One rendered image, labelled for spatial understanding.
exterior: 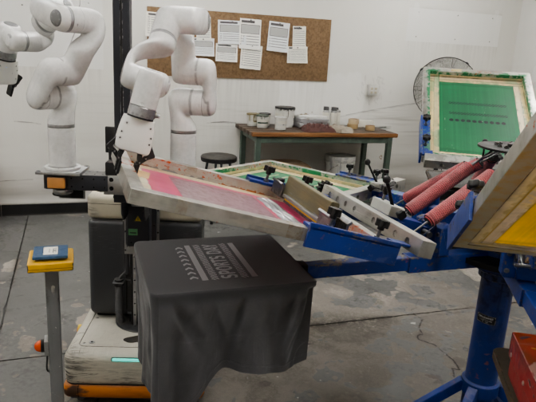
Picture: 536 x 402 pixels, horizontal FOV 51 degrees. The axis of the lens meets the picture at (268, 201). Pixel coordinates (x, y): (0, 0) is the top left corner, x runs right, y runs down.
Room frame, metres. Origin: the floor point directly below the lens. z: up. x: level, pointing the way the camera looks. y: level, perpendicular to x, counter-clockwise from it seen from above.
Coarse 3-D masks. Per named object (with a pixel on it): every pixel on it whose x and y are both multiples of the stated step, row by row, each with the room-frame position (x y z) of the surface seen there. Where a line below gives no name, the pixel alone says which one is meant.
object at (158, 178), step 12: (156, 180) 1.65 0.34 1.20; (168, 180) 1.71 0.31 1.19; (180, 180) 1.77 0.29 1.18; (192, 180) 1.83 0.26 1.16; (204, 192) 1.69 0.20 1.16; (216, 192) 1.75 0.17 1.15; (228, 192) 1.81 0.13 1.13; (240, 192) 1.88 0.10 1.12; (252, 204) 1.73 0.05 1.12; (300, 216) 1.77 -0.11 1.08
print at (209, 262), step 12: (180, 252) 1.71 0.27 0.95; (192, 252) 1.72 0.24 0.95; (204, 252) 1.72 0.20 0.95; (216, 252) 1.73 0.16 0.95; (228, 252) 1.74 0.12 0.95; (240, 252) 1.74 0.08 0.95; (192, 264) 1.61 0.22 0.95; (204, 264) 1.62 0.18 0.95; (216, 264) 1.63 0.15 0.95; (228, 264) 1.63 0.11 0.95; (240, 264) 1.64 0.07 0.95; (192, 276) 1.52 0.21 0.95; (204, 276) 1.53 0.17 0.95; (216, 276) 1.53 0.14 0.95; (228, 276) 1.54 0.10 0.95; (240, 276) 1.54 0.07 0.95; (252, 276) 1.55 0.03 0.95
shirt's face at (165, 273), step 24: (168, 240) 1.82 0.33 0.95; (192, 240) 1.84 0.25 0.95; (216, 240) 1.85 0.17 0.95; (240, 240) 1.86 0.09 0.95; (264, 240) 1.88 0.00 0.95; (144, 264) 1.59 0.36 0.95; (168, 264) 1.60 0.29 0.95; (264, 264) 1.65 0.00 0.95; (288, 264) 1.66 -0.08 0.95; (168, 288) 1.43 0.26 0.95; (192, 288) 1.44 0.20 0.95; (216, 288) 1.45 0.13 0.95
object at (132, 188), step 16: (112, 160) 1.76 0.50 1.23; (128, 160) 1.65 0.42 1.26; (160, 160) 1.85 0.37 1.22; (128, 176) 1.42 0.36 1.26; (192, 176) 1.89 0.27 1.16; (208, 176) 1.91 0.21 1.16; (224, 176) 1.93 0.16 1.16; (128, 192) 1.30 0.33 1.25; (144, 192) 1.30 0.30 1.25; (160, 192) 1.34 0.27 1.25; (256, 192) 1.97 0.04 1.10; (272, 192) 1.99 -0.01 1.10; (160, 208) 1.31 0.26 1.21; (176, 208) 1.33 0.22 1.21; (192, 208) 1.34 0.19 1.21; (208, 208) 1.35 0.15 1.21; (224, 208) 1.38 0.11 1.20; (240, 224) 1.38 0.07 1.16; (256, 224) 1.40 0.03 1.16; (272, 224) 1.41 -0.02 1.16; (288, 224) 1.43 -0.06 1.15; (352, 224) 1.74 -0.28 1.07; (304, 240) 1.44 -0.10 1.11
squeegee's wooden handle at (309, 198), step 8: (288, 184) 1.90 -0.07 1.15; (296, 184) 1.84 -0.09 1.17; (304, 184) 1.80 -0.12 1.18; (288, 192) 1.88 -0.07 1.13; (296, 192) 1.82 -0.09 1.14; (304, 192) 1.77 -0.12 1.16; (312, 192) 1.72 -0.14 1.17; (320, 192) 1.71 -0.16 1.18; (296, 200) 1.80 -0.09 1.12; (304, 200) 1.75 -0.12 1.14; (312, 200) 1.70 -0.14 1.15; (320, 200) 1.66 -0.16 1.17; (328, 200) 1.61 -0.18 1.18; (312, 208) 1.68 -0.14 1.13
